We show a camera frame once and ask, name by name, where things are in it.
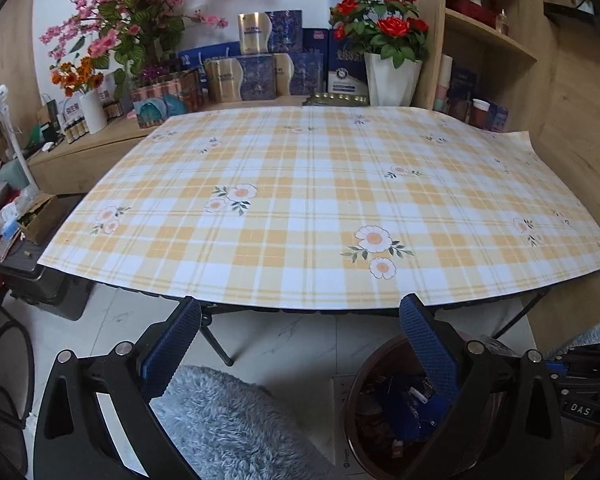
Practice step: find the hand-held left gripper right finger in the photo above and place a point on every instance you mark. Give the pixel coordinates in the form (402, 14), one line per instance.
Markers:
(430, 355)

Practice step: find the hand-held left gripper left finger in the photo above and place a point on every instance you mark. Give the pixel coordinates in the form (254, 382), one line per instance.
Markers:
(172, 355)

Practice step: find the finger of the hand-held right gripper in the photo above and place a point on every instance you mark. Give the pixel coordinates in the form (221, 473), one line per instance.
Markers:
(585, 360)

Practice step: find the brown trash bin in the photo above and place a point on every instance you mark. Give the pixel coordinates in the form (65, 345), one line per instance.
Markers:
(367, 360)

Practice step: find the person's right leg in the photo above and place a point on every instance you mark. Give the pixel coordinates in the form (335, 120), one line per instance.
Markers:
(590, 335)

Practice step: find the person's leg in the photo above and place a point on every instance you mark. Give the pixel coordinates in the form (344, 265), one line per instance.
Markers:
(590, 335)
(230, 425)

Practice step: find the person's left leg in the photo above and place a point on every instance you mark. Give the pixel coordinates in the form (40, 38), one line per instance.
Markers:
(230, 425)

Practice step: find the black case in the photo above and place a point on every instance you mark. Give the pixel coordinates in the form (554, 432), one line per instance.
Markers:
(45, 285)

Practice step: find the open cardboard box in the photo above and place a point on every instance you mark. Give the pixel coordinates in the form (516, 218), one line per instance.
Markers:
(42, 215)

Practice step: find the yellow plaid floral tablecloth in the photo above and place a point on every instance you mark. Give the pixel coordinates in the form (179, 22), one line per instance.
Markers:
(305, 200)

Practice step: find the wooden sideboard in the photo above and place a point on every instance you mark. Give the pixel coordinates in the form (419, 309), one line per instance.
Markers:
(80, 160)

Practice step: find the row of small brown bottles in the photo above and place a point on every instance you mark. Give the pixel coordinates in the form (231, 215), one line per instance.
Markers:
(77, 127)

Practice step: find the small blue box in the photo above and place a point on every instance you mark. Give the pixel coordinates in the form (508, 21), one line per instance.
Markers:
(498, 117)

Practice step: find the red white cup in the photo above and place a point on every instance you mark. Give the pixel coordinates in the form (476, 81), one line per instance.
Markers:
(480, 112)

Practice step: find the striped planter basket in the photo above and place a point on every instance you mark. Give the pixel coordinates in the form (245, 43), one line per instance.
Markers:
(165, 100)

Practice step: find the black paper bag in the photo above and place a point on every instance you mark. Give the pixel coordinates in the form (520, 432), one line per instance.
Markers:
(52, 115)

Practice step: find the pastel paper roll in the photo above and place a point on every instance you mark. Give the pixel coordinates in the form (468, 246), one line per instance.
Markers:
(442, 82)

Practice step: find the golden tray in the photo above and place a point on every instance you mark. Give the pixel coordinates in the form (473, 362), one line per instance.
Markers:
(335, 99)

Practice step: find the gold blue gift box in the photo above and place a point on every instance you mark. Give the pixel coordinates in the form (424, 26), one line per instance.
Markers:
(300, 75)
(237, 77)
(270, 32)

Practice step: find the orange flower bunch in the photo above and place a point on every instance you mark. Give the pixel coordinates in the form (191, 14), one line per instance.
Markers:
(77, 75)

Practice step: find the blue paper bag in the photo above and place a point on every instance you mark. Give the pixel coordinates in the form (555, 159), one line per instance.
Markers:
(205, 57)

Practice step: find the wooden shelf unit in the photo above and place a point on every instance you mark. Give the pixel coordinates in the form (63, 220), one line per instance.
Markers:
(425, 35)

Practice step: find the red rose bouquet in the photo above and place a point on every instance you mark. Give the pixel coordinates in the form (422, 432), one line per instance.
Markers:
(380, 25)

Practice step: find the dark blue box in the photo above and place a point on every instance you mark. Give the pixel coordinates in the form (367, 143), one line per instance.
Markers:
(316, 40)

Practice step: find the small glass bottle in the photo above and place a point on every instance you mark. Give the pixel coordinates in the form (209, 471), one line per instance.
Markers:
(502, 22)

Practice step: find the pink flower plant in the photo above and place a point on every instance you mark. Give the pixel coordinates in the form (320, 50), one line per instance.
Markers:
(135, 10)

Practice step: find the black cabinet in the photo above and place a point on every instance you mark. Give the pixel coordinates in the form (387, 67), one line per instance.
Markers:
(570, 12)

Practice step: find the red teapot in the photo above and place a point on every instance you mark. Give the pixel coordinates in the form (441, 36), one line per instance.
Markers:
(472, 5)

